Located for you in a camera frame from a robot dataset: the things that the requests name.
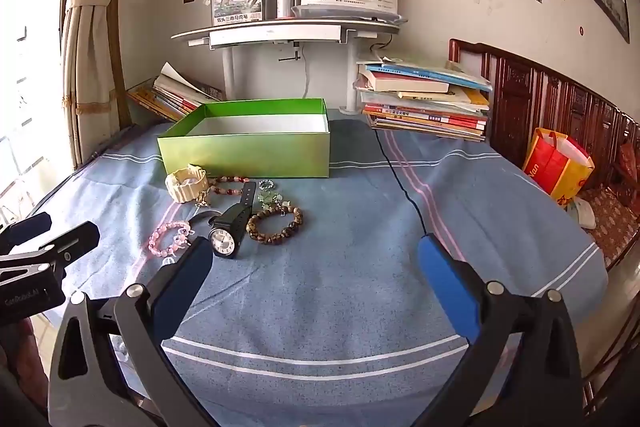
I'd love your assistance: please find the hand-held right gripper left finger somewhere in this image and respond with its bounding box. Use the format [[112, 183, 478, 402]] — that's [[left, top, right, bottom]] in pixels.
[[47, 236, 216, 427]]

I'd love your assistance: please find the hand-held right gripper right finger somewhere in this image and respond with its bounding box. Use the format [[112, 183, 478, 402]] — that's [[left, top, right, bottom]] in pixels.
[[417, 234, 583, 427]]

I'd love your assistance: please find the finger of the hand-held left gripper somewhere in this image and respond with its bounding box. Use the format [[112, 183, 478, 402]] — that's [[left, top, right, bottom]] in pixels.
[[0, 212, 53, 249], [0, 222, 101, 283]]

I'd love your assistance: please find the pink bead bracelet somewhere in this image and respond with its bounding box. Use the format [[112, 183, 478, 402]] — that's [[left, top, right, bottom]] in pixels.
[[148, 220, 193, 256]]

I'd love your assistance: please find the black wrist watch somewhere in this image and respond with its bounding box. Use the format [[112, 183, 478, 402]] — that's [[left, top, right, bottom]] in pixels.
[[207, 181, 257, 259]]

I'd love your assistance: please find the silver metal bangle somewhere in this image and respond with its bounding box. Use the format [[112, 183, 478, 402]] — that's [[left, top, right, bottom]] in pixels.
[[187, 208, 223, 228]]

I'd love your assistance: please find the brown bead bracelet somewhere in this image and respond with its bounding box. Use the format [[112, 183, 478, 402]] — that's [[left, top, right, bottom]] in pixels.
[[246, 206, 304, 245]]

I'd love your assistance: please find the cream wide bracelet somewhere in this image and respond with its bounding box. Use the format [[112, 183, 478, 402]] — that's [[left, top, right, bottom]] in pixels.
[[166, 164, 208, 204]]

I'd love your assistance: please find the red bead bracelet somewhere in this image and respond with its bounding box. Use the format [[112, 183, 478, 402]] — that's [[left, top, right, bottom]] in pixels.
[[207, 176, 251, 198]]

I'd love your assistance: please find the green cardboard box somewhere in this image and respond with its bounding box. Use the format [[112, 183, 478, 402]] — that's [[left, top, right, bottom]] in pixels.
[[157, 98, 332, 178]]

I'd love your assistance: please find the person's left forearm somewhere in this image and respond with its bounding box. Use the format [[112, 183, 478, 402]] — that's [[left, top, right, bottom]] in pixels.
[[0, 319, 51, 427]]

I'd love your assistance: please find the blue striped blanket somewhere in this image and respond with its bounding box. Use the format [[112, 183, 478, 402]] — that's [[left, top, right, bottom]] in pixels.
[[27, 107, 608, 427]]

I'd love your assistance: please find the white plastic item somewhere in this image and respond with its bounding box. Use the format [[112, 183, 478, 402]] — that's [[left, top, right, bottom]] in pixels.
[[565, 196, 598, 230]]

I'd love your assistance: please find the red yellow shopping bag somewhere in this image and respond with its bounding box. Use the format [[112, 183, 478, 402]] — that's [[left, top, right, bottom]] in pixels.
[[522, 127, 596, 202]]

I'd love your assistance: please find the frosted glass window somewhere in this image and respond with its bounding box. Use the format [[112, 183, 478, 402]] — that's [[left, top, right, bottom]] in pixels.
[[0, 0, 76, 233]]

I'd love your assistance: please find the leaning pile of books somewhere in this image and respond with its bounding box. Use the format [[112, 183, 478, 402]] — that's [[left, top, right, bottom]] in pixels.
[[126, 62, 223, 122]]

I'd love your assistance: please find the wooden armchair patterned cushion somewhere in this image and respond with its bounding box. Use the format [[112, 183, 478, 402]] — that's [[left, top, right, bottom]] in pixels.
[[582, 137, 640, 270]]

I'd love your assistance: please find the beige curtain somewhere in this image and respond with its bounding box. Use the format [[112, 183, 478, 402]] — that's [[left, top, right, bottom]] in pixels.
[[60, 0, 126, 168]]

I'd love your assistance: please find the flat stack of books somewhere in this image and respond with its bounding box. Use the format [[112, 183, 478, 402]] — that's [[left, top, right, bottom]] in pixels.
[[355, 56, 493, 142]]

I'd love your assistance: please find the carved wooden bench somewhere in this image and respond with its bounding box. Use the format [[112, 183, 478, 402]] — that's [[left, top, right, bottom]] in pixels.
[[448, 38, 640, 188]]

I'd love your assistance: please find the small white desk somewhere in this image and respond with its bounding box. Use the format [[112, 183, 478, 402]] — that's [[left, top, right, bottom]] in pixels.
[[171, 18, 401, 115]]

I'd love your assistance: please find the grey flat folder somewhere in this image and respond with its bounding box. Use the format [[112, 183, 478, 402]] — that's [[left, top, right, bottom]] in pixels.
[[291, 4, 403, 25]]

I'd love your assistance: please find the black cable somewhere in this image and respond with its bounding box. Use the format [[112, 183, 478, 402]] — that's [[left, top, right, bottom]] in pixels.
[[372, 127, 436, 238]]

